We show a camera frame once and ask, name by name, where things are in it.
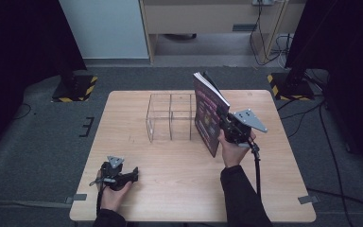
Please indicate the purple magazine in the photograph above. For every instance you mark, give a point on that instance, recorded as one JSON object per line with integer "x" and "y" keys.
{"x": 206, "y": 113}

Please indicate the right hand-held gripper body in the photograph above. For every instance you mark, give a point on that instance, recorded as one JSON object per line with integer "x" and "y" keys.
{"x": 242, "y": 126}

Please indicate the white panel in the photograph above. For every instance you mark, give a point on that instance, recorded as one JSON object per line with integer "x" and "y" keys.
{"x": 104, "y": 28}

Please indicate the white power strip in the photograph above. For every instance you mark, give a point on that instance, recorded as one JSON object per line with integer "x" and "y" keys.
{"x": 262, "y": 2}

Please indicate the person's right hand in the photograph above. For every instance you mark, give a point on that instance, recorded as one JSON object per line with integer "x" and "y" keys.
{"x": 233, "y": 154}

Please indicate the person's left hand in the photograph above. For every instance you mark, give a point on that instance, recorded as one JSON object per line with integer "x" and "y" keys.
{"x": 115, "y": 197}

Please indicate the light wooden desk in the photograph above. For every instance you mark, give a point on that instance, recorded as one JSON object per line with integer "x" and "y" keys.
{"x": 208, "y": 15}

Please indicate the black stand with striped base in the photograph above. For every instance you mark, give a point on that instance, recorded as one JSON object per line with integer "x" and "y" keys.
{"x": 291, "y": 88}
{"x": 75, "y": 90}

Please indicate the grey tape strip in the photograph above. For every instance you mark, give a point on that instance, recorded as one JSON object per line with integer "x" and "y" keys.
{"x": 308, "y": 199}
{"x": 76, "y": 198}

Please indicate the black curtain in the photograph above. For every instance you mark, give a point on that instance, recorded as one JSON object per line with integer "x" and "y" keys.
{"x": 353, "y": 63}
{"x": 19, "y": 47}

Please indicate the clear acrylic organizer rack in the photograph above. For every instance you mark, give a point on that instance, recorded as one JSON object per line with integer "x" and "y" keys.
{"x": 170, "y": 118}

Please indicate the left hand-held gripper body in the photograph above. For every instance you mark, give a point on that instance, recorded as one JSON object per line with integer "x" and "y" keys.
{"x": 113, "y": 176}

